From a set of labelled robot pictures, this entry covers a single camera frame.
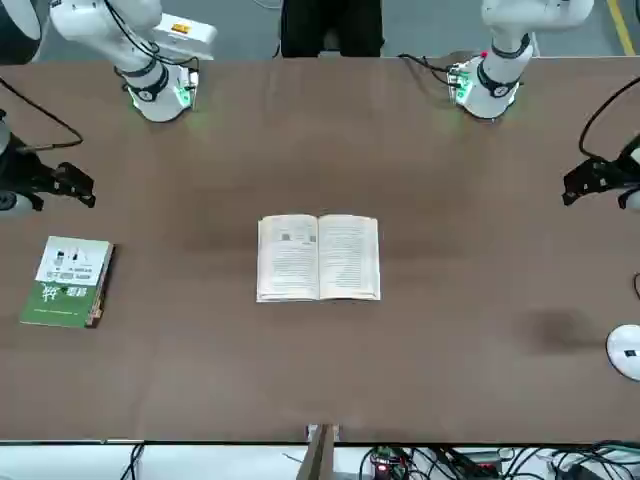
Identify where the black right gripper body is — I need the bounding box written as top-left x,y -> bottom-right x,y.
8,148 -> 60,202

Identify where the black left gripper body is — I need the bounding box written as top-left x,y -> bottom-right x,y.
592,149 -> 627,195

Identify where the paperback book blue-white cover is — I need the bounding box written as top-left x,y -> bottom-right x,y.
256,213 -> 382,304

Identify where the green and white book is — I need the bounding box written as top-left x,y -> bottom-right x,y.
18,235 -> 116,330

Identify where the white desk lamp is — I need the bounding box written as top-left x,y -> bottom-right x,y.
605,323 -> 640,383

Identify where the white control box yellow label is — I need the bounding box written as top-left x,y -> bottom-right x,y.
152,12 -> 220,62

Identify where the grey finned power supply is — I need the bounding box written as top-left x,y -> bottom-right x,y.
462,449 -> 506,471

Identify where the white side desk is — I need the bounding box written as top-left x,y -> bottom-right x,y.
0,439 -> 640,480

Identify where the person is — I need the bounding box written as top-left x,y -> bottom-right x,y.
278,0 -> 387,59

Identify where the circuit board with red light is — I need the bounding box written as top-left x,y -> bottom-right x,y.
368,446 -> 404,475

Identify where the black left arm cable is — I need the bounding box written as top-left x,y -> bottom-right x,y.
578,76 -> 640,164

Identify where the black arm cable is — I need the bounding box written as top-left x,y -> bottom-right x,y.
578,76 -> 640,164
0,77 -> 85,151

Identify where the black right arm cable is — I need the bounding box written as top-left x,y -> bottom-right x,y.
0,77 -> 85,151

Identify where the black left base cable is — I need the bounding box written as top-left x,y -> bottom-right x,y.
396,51 -> 460,87

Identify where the black desk cable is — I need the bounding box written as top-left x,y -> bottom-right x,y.
128,442 -> 147,480

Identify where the aluminium frame post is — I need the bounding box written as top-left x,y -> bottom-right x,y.
298,423 -> 337,480

